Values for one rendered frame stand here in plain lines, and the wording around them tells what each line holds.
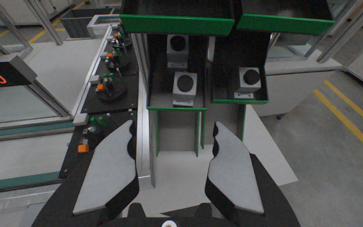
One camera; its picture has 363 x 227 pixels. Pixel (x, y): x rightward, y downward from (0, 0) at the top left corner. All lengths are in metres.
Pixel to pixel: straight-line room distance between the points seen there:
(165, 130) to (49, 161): 0.46
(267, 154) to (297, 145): 1.44
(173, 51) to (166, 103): 0.11
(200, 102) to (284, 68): 1.12
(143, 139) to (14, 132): 0.54
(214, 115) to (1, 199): 0.71
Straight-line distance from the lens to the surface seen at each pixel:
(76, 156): 0.58
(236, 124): 0.49
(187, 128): 0.43
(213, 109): 0.45
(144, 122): 0.56
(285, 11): 0.29
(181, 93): 0.24
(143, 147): 0.52
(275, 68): 1.30
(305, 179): 1.99
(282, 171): 0.73
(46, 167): 0.70
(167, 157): 0.59
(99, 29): 1.59
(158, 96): 0.30
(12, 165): 0.80
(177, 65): 0.30
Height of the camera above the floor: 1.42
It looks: 53 degrees down
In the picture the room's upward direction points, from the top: 4 degrees clockwise
